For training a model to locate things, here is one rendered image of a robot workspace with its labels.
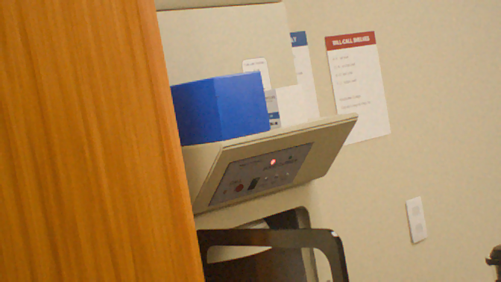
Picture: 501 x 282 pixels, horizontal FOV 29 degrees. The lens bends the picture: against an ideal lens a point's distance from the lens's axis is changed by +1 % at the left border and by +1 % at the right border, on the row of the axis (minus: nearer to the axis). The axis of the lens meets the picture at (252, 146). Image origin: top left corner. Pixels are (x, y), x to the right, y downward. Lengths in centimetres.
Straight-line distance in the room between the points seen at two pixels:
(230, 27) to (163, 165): 33
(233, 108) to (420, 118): 139
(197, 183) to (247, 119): 12
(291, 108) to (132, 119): 28
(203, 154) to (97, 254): 23
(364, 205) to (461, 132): 52
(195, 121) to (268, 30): 28
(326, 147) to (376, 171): 96
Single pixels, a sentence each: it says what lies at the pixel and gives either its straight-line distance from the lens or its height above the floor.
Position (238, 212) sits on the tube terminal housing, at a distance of 148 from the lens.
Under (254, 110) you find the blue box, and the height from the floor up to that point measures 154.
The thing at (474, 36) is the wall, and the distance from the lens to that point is 297.
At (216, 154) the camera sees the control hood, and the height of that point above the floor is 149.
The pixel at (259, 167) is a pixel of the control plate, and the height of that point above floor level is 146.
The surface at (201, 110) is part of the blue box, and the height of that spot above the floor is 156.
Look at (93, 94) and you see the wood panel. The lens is 136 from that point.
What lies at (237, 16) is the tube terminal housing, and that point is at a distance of 153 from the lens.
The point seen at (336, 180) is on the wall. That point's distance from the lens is 235.
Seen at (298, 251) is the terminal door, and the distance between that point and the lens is 121.
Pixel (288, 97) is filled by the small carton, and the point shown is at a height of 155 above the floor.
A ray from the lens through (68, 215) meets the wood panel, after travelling 146.
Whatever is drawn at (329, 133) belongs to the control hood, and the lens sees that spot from 150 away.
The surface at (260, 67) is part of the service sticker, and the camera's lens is 155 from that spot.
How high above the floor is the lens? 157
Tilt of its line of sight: 3 degrees down
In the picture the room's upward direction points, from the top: 10 degrees counter-clockwise
